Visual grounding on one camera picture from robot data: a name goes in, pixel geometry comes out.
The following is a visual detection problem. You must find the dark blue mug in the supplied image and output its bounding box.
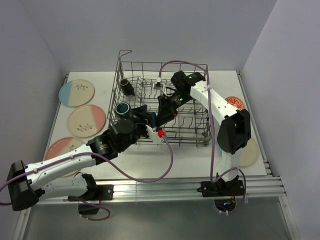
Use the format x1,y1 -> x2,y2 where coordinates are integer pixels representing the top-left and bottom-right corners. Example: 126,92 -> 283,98
147,111 -> 157,128

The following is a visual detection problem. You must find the blue and cream plate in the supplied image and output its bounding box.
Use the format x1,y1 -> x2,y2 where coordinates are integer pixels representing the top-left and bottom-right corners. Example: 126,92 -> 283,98
58,79 -> 95,108

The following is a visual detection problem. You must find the pink cream plate near edge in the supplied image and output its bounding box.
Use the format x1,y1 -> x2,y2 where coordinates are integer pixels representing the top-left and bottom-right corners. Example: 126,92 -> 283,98
44,136 -> 85,161

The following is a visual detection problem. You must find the orange patterned bowl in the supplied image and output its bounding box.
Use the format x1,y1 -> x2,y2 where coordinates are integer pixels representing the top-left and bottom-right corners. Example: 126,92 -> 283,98
225,96 -> 245,110

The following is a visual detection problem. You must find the pink and cream plate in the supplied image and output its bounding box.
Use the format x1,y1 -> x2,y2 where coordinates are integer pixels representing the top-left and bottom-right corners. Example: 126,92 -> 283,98
67,104 -> 106,138

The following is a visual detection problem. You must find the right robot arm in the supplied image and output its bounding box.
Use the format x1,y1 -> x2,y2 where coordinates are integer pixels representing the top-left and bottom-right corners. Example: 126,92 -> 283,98
156,71 -> 251,195

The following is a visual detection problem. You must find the blue cream plate right side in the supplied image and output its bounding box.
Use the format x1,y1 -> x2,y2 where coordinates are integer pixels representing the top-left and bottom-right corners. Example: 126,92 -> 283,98
239,138 -> 260,167

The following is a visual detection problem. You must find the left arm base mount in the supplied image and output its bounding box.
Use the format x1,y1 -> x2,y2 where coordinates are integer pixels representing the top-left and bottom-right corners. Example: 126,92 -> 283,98
78,184 -> 114,218

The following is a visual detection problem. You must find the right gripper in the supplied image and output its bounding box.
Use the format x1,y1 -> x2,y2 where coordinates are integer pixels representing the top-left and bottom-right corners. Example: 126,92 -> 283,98
154,91 -> 193,128

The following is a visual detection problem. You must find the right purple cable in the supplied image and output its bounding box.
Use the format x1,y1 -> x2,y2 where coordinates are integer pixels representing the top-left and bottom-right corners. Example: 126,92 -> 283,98
158,60 -> 247,213

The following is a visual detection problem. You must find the grey wire dish rack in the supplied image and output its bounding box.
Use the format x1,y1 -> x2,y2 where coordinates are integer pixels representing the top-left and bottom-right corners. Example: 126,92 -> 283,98
107,50 -> 212,147

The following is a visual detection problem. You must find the aluminium rail frame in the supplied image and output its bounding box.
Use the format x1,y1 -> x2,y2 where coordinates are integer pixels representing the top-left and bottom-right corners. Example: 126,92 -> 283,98
12,71 -> 296,240

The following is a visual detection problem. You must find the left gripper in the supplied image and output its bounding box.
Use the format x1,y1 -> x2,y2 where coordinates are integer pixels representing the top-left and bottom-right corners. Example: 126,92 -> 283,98
118,104 -> 155,152

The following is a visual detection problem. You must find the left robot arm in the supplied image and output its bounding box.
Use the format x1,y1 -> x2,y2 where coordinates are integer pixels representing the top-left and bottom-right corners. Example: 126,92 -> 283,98
7,102 -> 157,212

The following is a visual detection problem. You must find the dark green mug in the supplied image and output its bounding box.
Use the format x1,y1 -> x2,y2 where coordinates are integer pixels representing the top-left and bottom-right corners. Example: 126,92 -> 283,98
114,102 -> 131,119

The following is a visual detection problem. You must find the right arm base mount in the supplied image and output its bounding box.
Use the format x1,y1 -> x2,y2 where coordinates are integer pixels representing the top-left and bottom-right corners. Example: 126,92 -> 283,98
196,177 -> 247,215

